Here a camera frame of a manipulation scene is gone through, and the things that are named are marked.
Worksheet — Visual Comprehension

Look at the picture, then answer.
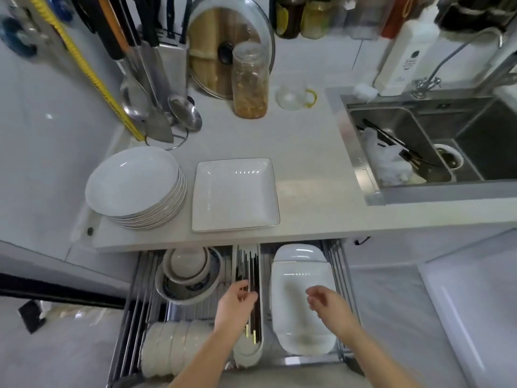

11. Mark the white side cabinet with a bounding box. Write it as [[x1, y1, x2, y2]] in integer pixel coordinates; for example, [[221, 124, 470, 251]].
[[418, 230, 517, 388]]

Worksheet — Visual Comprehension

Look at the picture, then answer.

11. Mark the yellow gas hose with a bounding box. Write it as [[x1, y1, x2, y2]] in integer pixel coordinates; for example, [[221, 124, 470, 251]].
[[26, 0, 146, 143]]

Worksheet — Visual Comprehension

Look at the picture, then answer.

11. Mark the white sponge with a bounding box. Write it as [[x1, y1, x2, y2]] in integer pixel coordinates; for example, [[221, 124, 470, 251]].
[[353, 82, 379, 98]]

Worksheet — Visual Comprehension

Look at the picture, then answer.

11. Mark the small black object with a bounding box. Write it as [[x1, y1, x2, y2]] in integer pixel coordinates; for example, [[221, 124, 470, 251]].
[[18, 299, 46, 335]]

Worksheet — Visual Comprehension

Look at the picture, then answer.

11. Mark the stainless steel sink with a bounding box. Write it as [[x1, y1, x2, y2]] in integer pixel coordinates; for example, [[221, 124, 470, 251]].
[[325, 85, 517, 206]]

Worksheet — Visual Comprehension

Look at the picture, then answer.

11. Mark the wooden cutting board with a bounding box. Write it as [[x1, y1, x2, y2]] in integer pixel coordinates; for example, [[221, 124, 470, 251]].
[[190, 8, 253, 98]]

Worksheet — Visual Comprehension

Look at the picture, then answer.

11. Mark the blue patterned bowl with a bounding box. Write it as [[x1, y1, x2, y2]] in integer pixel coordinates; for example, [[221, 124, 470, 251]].
[[160, 246, 223, 297]]

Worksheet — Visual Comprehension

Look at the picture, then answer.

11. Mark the white plastic bag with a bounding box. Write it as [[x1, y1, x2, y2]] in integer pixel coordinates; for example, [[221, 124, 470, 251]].
[[360, 127, 415, 186]]

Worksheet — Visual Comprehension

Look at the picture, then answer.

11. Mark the small white bowl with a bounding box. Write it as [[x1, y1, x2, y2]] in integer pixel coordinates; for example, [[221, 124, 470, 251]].
[[163, 247, 211, 284]]

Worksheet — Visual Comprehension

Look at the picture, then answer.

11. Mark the cluster of clear bottles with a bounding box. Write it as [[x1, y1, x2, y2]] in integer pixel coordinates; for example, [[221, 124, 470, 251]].
[[38, 301, 106, 322]]

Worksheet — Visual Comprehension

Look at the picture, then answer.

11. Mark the row of white rice bowls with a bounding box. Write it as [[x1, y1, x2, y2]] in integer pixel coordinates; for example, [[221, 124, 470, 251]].
[[140, 320, 215, 378]]

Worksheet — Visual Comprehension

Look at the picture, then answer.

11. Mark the person's right forearm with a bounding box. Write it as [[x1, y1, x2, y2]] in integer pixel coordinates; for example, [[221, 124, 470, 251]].
[[337, 322, 425, 388]]

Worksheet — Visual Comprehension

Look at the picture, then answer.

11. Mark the yellow glass jar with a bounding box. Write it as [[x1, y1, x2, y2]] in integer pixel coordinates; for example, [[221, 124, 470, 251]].
[[301, 0, 334, 40]]

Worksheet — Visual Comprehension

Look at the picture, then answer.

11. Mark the stack of round white plates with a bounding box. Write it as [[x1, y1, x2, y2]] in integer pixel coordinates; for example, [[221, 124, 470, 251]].
[[85, 146, 188, 231]]

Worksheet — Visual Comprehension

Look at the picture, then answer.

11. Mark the glass pot lid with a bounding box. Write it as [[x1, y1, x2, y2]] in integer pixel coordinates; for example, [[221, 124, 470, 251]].
[[186, 0, 277, 101]]

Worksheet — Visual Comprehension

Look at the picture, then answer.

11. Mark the white countertop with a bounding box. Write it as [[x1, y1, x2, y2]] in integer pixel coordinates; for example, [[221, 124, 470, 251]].
[[71, 70, 517, 254]]

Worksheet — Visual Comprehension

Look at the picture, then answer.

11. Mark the steel ladle black handle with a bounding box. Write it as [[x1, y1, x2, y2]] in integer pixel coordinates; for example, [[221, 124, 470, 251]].
[[68, 0, 151, 121]]

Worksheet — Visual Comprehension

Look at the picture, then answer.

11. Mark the person's left forearm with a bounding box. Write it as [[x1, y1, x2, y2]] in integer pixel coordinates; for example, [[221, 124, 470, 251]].
[[167, 325, 241, 388]]

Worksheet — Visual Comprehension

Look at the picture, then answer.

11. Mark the clear plastic container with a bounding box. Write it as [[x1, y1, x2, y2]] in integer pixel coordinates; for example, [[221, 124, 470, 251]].
[[347, 0, 395, 40]]

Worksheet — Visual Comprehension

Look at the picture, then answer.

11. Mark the large white bowl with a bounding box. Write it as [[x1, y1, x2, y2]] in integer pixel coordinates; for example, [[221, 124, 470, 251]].
[[155, 254, 225, 307]]

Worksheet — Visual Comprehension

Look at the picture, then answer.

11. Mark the black handled utensil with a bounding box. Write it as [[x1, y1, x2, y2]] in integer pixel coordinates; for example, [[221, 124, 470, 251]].
[[355, 118, 437, 168]]

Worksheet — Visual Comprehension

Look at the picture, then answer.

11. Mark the clear cup yellow handle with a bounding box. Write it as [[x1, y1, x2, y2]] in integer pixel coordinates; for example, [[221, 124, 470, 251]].
[[276, 82, 319, 112]]

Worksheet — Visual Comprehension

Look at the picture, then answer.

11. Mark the chrome faucet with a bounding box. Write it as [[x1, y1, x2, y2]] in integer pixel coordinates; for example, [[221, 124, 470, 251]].
[[411, 27, 504, 100]]

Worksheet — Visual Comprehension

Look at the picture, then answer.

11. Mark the dark glass jar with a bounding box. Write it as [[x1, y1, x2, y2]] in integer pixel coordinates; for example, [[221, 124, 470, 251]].
[[274, 0, 308, 40]]

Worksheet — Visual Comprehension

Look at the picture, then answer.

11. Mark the white drawer with wire rack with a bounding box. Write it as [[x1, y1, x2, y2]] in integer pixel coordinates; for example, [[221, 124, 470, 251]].
[[107, 238, 364, 388]]

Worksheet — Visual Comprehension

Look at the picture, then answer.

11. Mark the black handled knife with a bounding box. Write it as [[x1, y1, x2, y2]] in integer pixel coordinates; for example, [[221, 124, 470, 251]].
[[166, 0, 177, 39], [179, 0, 194, 45]]

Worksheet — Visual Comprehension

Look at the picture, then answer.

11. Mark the white square plate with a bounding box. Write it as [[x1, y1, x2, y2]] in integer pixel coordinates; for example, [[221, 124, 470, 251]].
[[269, 260, 338, 356], [191, 158, 281, 233]]

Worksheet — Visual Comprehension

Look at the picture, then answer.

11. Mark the grey pull-out faucet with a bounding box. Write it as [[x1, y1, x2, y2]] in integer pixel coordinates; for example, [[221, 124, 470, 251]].
[[476, 48, 517, 95]]

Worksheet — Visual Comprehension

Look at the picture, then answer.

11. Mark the wire utensil rack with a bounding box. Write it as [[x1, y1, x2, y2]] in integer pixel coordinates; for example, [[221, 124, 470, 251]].
[[68, 0, 202, 152]]

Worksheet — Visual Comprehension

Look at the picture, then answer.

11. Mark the black framed glass door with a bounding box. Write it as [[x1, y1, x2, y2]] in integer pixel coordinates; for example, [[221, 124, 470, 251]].
[[0, 272, 130, 311]]

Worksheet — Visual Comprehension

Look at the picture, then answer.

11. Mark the person's right hand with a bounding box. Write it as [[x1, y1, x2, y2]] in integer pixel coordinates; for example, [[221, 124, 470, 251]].
[[305, 285, 361, 338]]

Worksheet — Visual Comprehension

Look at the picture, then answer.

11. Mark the bundle of dark chopsticks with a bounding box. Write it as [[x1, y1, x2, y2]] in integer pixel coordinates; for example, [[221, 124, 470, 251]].
[[235, 245, 260, 344]]

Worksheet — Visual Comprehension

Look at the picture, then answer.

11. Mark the glass jar with pickles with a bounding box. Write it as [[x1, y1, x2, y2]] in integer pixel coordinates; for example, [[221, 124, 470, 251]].
[[231, 41, 270, 120]]

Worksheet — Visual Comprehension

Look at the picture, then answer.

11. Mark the white chopstick tray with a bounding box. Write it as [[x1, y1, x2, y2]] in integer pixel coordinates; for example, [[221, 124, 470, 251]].
[[232, 242, 264, 368]]

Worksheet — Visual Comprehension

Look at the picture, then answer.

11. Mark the gas valve blue disc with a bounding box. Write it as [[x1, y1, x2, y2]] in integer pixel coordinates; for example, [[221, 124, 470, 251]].
[[0, 0, 73, 57]]

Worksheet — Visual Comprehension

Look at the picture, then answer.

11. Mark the person's left hand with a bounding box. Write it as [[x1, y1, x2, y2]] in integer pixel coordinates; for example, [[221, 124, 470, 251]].
[[213, 280, 259, 340]]

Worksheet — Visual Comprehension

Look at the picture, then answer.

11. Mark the white cabinet door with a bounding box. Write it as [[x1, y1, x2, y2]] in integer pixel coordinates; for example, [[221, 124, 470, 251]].
[[343, 234, 517, 268]]

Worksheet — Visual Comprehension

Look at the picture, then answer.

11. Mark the orange handled utensil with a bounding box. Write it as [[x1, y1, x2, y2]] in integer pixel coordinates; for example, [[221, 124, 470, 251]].
[[96, 0, 131, 51]]

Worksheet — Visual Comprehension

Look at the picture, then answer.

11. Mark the steel spatula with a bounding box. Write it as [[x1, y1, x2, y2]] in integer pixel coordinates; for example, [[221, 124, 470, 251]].
[[96, 0, 175, 144]]

